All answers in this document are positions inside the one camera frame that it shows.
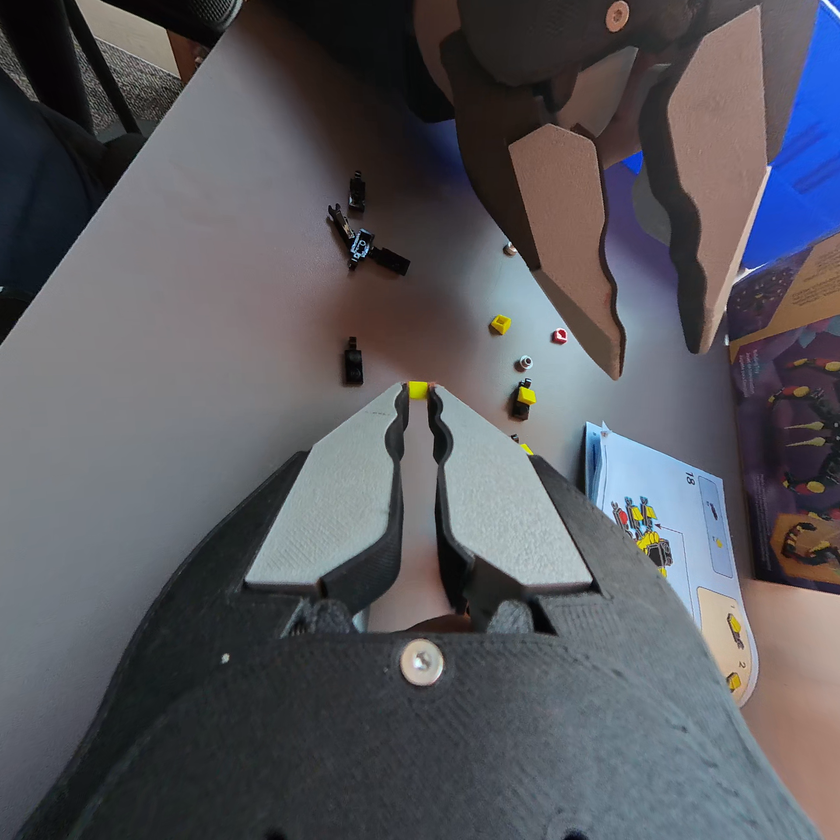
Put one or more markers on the person's dark trouser leg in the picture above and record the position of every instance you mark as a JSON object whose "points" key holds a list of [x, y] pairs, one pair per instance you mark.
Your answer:
{"points": [[46, 197]]}

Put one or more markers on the black chair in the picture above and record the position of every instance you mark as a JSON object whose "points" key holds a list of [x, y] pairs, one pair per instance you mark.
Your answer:
{"points": [[98, 59]]}

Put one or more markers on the yellow lego slope piece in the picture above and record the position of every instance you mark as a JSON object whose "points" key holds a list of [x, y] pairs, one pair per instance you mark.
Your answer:
{"points": [[500, 323]]}

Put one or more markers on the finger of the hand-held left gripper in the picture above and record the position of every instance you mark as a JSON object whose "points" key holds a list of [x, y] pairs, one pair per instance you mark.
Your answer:
{"points": [[564, 223], [718, 170]]}

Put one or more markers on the yellow and black lego piece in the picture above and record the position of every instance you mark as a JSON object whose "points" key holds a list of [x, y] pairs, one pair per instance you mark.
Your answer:
{"points": [[418, 390], [525, 449], [523, 399]]}

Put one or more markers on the purple lego set box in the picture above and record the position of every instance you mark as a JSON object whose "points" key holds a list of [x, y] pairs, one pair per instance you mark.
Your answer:
{"points": [[787, 426]]}

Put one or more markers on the black lego clip assembly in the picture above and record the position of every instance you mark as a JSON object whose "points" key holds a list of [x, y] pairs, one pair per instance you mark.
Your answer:
{"points": [[363, 244]]}

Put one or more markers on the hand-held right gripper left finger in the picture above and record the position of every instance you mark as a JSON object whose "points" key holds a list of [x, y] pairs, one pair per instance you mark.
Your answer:
{"points": [[328, 499]]}

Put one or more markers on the lego instruction booklet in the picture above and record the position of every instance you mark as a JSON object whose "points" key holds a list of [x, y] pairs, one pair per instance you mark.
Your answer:
{"points": [[663, 525]]}

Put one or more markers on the blue plastic bin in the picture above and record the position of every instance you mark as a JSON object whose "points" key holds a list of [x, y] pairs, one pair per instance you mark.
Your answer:
{"points": [[800, 164]]}

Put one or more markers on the small black lego clip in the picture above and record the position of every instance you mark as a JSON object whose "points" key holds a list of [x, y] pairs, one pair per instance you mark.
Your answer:
{"points": [[352, 363], [356, 195]]}

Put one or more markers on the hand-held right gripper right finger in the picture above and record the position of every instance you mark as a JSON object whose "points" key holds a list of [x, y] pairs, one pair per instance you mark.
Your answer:
{"points": [[512, 518]]}

